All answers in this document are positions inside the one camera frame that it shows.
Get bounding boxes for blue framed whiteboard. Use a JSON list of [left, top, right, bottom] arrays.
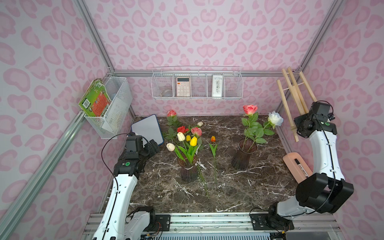
[[131, 115, 164, 146]]

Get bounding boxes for white rose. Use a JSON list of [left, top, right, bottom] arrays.
[[252, 111, 284, 145], [166, 143, 185, 161]]

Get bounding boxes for cream white tulip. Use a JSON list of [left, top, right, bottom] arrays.
[[177, 133, 190, 160]]

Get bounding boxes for wooden easel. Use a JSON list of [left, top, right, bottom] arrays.
[[277, 68, 317, 142]]

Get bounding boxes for pink rose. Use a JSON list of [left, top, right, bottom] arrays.
[[165, 110, 181, 140], [242, 105, 259, 153]]

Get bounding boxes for purple glass vase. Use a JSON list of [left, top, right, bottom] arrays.
[[178, 157, 198, 183], [231, 139, 258, 170]]

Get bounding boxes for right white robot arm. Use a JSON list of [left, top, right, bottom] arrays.
[[266, 101, 354, 227]]

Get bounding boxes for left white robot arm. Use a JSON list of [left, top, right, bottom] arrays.
[[93, 133, 159, 240]]

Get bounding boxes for red rose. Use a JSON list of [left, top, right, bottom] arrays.
[[177, 126, 189, 134]]

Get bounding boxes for pink eraser holder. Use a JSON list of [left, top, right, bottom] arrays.
[[283, 152, 313, 184]]

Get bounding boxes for white mesh side basket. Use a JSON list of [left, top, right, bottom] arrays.
[[85, 77, 133, 139]]

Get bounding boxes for black marker pen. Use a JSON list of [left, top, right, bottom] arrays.
[[295, 159, 309, 178]]

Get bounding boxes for orange tulip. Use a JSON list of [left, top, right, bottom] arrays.
[[209, 136, 218, 183]]

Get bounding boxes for green red booklet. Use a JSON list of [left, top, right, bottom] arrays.
[[79, 79, 112, 117]]

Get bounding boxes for pink calculator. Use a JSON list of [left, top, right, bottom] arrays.
[[176, 77, 191, 97]]

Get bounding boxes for white remote control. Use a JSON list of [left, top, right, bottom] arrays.
[[212, 75, 224, 98]]

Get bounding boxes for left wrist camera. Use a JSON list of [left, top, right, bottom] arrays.
[[126, 135, 143, 152]]

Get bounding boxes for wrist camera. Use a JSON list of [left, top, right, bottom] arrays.
[[126, 135, 143, 152], [311, 102, 331, 116]]

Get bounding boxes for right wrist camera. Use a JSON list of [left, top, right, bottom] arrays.
[[311, 102, 331, 116]]

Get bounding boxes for white wire wall basket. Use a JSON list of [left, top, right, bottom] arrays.
[[151, 66, 244, 100]]

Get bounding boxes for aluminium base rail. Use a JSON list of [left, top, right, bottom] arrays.
[[82, 211, 343, 240]]

